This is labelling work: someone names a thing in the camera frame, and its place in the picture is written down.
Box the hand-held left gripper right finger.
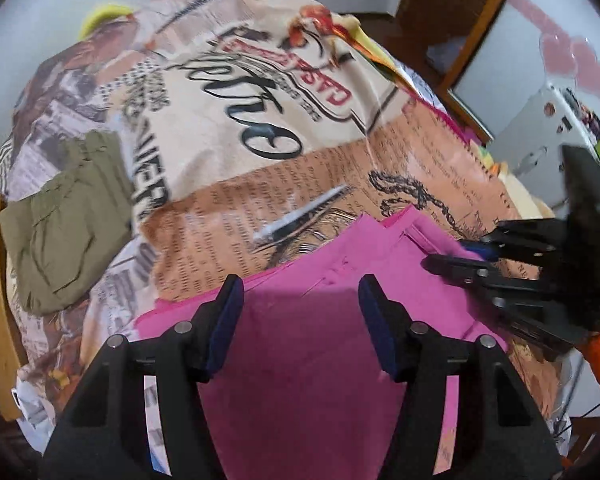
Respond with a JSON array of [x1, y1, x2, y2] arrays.
[[357, 274, 563, 480]]

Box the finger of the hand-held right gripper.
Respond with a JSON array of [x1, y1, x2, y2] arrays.
[[420, 254, 588, 348], [457, 219, 568, 267]]

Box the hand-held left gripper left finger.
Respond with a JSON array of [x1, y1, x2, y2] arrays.
[[39, 275, 245, 480]]

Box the pink pants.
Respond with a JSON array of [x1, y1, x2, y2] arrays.
[[135, 207, 511, 480]]

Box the olive green pants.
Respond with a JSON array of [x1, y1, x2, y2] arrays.
[[0, 130, 137, 317]]

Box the yellow bed sheet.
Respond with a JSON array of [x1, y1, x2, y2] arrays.
[[477, 147, 557, 222]]

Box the white refrigerator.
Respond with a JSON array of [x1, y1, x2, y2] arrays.
[[489, 84, 600, 211]]

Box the white crumpled plastic bag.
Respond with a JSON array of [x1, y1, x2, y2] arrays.
[[14, 379, 57, 453]]

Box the newspaper printed blanket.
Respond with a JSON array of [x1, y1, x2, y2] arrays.
[[0, 0, 576, 480]]

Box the wooden door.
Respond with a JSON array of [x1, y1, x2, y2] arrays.
[[394, 0, 526, 147]]

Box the yellow object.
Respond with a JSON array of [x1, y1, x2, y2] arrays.
[[78, 4, 137, 41]]

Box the black cable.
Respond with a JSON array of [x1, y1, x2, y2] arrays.
[[555, 350, 600, 423]]

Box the pink wall decoration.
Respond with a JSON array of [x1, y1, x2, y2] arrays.
[[509, 0, 600, 107]]

